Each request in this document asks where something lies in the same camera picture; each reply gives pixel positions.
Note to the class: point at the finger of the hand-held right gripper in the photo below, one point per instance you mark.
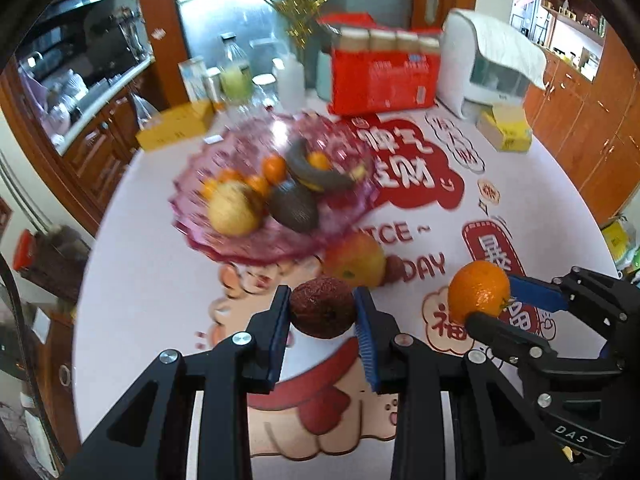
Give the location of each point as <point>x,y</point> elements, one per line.
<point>535,294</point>
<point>510,335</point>

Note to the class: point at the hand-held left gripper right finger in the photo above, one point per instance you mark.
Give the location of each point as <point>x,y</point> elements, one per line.
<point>367,342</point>

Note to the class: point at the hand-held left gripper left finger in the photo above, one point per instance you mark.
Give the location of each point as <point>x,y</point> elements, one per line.
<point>278,332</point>

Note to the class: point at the dark red passion fruit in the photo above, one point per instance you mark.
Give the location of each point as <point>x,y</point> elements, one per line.
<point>322,307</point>

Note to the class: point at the large orange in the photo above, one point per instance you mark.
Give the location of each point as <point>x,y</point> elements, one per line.
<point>477,290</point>

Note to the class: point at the pink glass fruit bowl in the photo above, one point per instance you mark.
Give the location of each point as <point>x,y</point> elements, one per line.
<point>240,245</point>

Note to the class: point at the yellow speckled pear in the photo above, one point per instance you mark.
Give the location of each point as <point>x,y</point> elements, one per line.
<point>232,210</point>

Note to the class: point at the dark overripe banana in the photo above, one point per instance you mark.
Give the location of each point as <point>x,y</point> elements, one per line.
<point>320,175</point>

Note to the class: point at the red lychee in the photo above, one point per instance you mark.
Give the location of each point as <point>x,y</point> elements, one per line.
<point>395,270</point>

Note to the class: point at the red yellow apple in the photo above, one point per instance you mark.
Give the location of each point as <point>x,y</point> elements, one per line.
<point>355,260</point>

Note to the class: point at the yellow green bags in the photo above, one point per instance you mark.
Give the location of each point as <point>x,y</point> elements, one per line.
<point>622,247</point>

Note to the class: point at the dark green avocado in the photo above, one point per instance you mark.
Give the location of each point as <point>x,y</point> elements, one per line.
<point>292,207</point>

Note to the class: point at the small tangerine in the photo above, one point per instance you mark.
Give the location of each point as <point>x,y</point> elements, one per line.
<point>274,169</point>
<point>210,190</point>
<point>257,186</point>
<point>319,161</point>

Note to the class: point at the yellow tissue box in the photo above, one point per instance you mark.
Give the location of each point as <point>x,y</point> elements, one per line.
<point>505,130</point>

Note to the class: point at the wooden shelf cabinet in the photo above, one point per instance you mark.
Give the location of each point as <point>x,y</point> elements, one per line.
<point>585,110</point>

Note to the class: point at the small white paper slip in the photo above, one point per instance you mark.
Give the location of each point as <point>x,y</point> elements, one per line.
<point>212,139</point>

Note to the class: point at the white tabletop appliance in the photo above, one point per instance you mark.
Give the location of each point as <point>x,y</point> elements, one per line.
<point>462,75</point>

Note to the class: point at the yellow tin box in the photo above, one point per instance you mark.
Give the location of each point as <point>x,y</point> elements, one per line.
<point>172,125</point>

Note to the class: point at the glass jar gold lid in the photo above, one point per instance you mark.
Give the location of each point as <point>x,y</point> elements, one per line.
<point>265,91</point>

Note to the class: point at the red lid jar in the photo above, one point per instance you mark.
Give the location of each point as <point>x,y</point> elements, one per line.
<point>45,260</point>

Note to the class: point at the white plastic bottle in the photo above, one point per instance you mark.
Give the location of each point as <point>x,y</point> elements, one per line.
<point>289,82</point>

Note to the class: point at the white towel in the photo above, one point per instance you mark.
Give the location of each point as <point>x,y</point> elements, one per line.
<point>510,45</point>

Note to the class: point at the small gold can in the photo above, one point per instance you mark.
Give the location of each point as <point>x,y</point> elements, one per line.
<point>214,90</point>

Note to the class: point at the wooden base cabinets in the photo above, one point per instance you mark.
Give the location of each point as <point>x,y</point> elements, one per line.
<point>100,150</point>

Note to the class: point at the teal canister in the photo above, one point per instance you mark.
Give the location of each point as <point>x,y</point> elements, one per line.
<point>324,80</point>

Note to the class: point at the white plastic bag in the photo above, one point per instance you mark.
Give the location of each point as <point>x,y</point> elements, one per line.
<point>142,110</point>

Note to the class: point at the clear bottle black cap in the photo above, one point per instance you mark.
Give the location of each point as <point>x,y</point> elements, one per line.
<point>235,75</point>

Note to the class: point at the white blue carton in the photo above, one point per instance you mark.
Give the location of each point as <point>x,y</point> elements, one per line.
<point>194,82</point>

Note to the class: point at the red pack of drink bottles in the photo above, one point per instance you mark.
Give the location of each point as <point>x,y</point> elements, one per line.
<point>382,75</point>

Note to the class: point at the pink sticker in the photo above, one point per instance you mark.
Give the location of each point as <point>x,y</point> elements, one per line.
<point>158,33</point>

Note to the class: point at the frosted glass door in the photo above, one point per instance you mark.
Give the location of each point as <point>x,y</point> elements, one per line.
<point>210,0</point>

